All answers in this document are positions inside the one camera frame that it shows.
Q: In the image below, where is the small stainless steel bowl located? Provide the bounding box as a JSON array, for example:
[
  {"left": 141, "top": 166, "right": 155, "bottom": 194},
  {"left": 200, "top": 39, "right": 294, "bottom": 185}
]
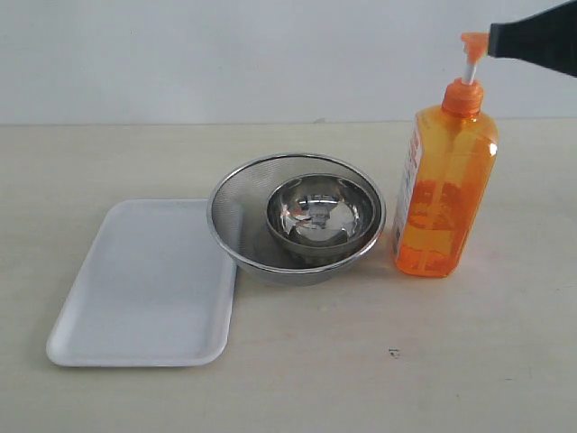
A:
[{"left": 265, "top": 173, "right": 382, "bottom": 262}]

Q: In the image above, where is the steel mesh colander bowl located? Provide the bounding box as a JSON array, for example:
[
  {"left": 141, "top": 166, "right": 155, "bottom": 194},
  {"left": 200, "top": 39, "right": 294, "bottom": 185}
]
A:
[{"left": 207, "top": 153, "right": 387, "bottom": 286}]

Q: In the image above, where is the white rectangular plastic tray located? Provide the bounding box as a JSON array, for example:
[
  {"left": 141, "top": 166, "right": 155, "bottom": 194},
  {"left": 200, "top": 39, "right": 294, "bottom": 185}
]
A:
[{"left": 46, "top": 199, "right": 236, "bottom": 367}]

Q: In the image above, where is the orange dish soap pump bottle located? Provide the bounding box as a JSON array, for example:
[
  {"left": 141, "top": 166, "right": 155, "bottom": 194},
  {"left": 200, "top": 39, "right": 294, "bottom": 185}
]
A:
[{"left": 391, "top": 32, "right": 499, "bottom": 278}]

